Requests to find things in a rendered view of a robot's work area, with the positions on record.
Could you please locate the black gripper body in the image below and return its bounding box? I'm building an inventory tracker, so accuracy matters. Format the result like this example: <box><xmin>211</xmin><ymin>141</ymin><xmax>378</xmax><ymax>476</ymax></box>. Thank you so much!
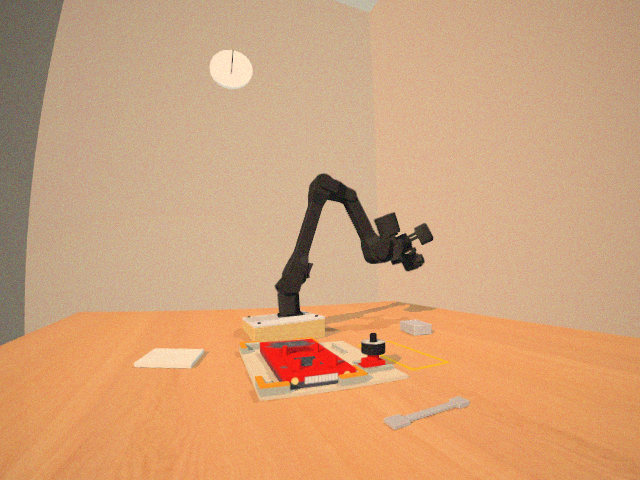
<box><xmin>397</xmin><ymin>223</ymin><xmax>433</xmax><ymax>253</ymax></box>

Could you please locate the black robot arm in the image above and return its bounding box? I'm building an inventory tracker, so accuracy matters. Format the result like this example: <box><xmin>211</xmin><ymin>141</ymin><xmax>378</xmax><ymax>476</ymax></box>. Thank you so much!
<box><xmin>274</xmin><ymin>174</ymin><xmax>425</xmax><ymax>318</ymax></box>

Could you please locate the grey flat dumbbell-shaped bar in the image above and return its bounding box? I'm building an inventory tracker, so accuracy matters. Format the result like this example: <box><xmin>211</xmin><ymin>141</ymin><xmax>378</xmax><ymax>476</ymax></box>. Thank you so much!
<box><xmin>383</xmin><ymin>396</ymin><xmax>470</xmax><ymax>430</ymax></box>

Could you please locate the cream flat square pad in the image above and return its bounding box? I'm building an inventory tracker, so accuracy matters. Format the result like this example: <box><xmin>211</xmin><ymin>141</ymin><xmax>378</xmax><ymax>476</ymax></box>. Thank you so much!
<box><xmin>134</xmin><ymin>348</ymin><xmax>204</xmax><ymax>369</ymax></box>

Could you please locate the small black and white wheel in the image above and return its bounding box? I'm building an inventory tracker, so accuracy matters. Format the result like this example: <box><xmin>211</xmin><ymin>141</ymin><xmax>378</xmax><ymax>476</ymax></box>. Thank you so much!
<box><xmin>361</xmin><ymin>339</ymin><xmax>386</xmax><ymax>355</ymax></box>

